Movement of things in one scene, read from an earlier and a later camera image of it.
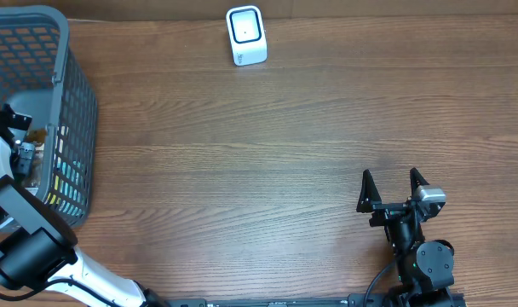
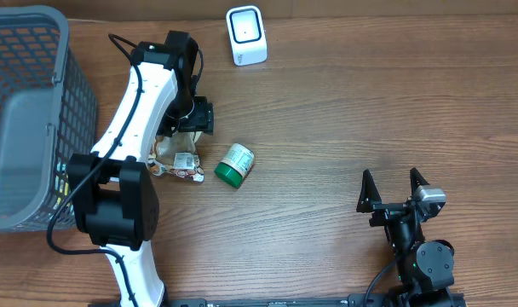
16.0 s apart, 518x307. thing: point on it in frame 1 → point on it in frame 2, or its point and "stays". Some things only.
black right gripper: x=386 y=211 stays
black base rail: x=360 y=300 stays
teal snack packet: x=69 y=189 stays
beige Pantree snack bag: x=37 y=137 → x=178 y=155
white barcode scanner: x=247 y=36 stays
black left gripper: x=25 y=152 → x=203 y=120
